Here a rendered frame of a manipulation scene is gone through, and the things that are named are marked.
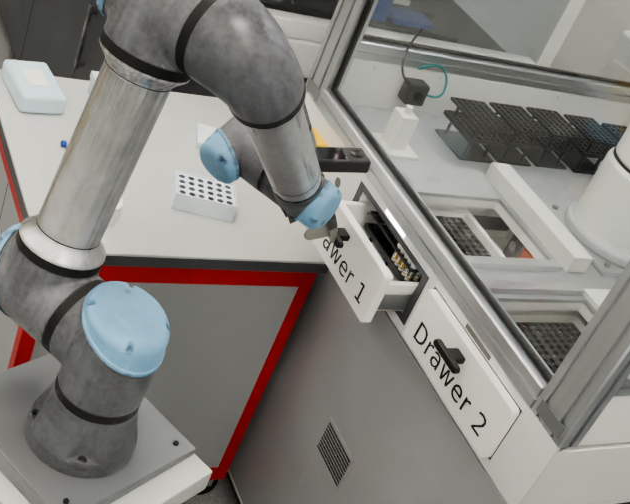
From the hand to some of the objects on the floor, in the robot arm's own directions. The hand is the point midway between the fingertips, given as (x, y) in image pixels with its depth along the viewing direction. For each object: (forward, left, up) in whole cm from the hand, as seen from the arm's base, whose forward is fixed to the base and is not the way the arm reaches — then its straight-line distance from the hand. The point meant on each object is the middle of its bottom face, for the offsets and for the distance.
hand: (330, 228), depth 178 cm
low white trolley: (+9, +41, -93) cm, 102 cm away
